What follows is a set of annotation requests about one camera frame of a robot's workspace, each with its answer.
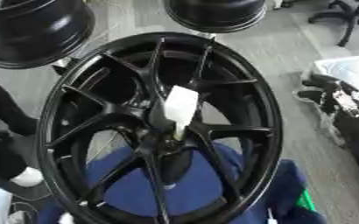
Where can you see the black wheel rim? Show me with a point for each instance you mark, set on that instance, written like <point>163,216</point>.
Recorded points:
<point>215,14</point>
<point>29,32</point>

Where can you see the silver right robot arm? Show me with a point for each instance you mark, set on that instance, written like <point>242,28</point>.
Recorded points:
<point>348,71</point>

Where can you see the black spoked wheel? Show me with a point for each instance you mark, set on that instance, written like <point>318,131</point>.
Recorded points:
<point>121,116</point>

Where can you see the green tag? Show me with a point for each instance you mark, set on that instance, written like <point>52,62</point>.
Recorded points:
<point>305,201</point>

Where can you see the black office chair base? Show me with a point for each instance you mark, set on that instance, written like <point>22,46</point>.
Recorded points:
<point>351,17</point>

